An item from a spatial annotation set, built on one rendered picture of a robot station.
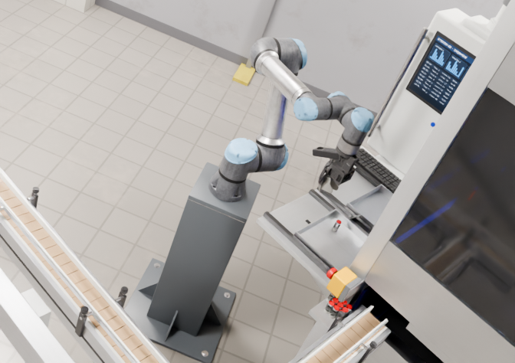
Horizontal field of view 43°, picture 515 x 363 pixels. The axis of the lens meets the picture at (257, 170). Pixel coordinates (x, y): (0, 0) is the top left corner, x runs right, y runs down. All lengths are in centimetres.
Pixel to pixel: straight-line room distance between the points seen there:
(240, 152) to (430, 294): 89
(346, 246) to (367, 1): 265
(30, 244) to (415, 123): 183
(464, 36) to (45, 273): 193
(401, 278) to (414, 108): 117
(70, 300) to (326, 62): 350
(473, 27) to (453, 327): 135
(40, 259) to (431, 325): 121
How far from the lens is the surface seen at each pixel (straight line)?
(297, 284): 358
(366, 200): 281
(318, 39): 500
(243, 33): 510
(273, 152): 258
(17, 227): 212
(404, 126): 317
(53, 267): 199
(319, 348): 204
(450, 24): 298
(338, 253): 249
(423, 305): 215
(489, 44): 181
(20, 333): 237
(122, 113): 427
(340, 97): 224
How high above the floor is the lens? 246
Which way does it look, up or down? 36 degrees down
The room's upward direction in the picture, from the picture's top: 23 degrees clockwise
